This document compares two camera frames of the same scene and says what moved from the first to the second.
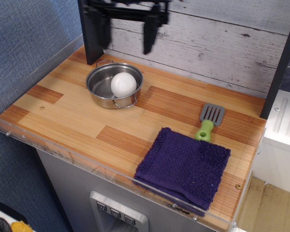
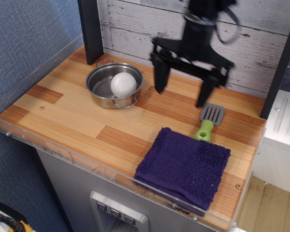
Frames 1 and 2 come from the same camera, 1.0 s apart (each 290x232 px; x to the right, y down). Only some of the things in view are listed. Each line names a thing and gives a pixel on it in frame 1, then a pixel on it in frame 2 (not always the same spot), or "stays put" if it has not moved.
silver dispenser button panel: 108,214 stays put
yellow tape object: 20,226 stays put
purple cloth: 184,170 stays put
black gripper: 156,10 -> 194,53
